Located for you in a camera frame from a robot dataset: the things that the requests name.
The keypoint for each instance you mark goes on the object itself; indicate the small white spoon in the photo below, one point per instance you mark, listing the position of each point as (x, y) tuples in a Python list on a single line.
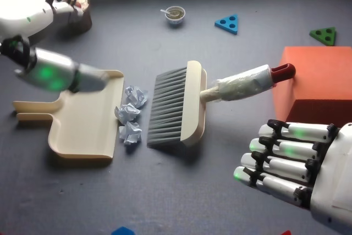
[(166, 12)]

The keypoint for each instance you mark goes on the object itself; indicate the blue hexagonal block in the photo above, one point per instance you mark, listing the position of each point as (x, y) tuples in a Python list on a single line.
[(123, 231)]

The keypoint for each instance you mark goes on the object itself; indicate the green triangle block with holes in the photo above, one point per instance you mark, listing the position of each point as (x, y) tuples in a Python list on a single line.
[(320, 37)]

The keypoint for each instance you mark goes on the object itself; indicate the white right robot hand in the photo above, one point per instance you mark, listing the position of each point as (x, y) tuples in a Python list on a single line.
[(330, 169)]

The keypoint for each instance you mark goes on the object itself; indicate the small white cup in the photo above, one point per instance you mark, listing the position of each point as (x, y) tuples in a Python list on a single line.
[(176, 20)]

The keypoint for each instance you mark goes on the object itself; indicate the white paper ball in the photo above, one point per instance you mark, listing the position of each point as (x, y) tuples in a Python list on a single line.
[(136, 96), (130, 133), (127, 112)]

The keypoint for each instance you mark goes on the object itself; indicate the grey table cloth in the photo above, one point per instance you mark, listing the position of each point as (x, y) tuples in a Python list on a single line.
[(192, 191)]

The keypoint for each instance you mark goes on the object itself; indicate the cream plastic dustpan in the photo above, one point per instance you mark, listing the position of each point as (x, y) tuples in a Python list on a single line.
[(82, 130)]

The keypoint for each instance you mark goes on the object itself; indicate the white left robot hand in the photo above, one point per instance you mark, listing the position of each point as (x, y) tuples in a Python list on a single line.
[(24, 12)]

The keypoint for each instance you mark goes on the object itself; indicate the blue triangle block with holes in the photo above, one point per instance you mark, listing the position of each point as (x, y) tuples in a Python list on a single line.
[(232, 27)]

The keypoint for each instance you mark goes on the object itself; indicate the toy cupcake with strawberry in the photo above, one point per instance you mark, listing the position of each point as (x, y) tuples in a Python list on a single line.
[(83, 23)]

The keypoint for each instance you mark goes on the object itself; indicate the orange foam cube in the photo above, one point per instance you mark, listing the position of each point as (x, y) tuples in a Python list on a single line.
[(316, 75)]

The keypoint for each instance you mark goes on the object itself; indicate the small red block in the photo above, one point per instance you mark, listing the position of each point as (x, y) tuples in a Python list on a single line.
[(286, 232)]

